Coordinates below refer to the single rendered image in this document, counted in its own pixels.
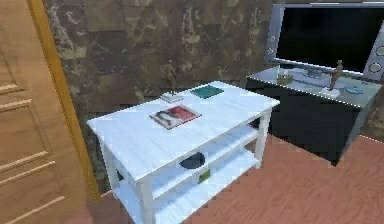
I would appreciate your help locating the white coffee table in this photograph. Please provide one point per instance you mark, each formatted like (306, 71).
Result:
(140, 140)

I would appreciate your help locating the small green box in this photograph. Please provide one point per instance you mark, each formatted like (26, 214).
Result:
(204, 176)

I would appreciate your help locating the brass bowl ornament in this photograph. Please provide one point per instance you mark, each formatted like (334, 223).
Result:
(285, 79)

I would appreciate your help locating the blue plate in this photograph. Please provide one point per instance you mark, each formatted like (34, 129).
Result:
(354, 90)

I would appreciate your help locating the black television stand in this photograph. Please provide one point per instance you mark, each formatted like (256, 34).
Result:
(313, 123)

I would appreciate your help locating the black bowl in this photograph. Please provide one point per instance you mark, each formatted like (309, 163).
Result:
(192, 161)

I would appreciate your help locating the red magazine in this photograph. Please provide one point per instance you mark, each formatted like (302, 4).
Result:
(175, 116)

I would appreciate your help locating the silver television set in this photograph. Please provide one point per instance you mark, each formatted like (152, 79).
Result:
(330, 36)

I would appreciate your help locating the bronze figure statue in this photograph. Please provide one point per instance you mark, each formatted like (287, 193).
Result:
(335, 78)
(171, 80)

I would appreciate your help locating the brown wooden room door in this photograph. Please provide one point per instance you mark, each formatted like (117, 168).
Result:
(30, 133)

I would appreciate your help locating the green book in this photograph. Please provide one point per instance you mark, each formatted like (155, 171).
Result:
(207, 91)

